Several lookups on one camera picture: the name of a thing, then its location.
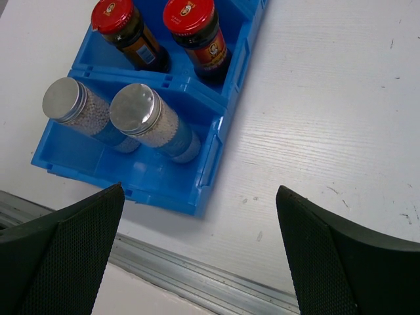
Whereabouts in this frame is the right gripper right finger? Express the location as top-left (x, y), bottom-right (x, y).
top-left (276, 186), bottom-right (419, 314)

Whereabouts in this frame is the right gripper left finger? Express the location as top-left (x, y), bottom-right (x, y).
top-left (1, 184), bottom-right (125, 314)

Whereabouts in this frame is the silver-lid bead jar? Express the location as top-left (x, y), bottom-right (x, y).
top-left (110, 83), bottom-right (201, 163)
top-left (42, 77), bottom-right (140, 154)

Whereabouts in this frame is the red-lid chili jar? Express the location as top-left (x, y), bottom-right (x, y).
top-left (91, 0), bottom-right (171, 73)
top-left (163, 0), bottom-right (232, 82)

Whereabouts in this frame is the blue near storage bin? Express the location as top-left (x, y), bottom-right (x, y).
top-left (31, 70), bottom-right (229, 217)

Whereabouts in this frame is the blue storage bin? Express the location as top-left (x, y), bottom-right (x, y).
top-left (31, 70), bottom-right (229, 217)
top-left (72, 1), bottom-right (266, 112)

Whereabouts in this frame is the blue middle storage bin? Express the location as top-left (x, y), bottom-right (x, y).
top-left (72, 1), bottom-right (266, 112)

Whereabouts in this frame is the aluminium front rail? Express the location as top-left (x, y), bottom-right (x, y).
top-left (1, 192), bottom-right (299, 314)

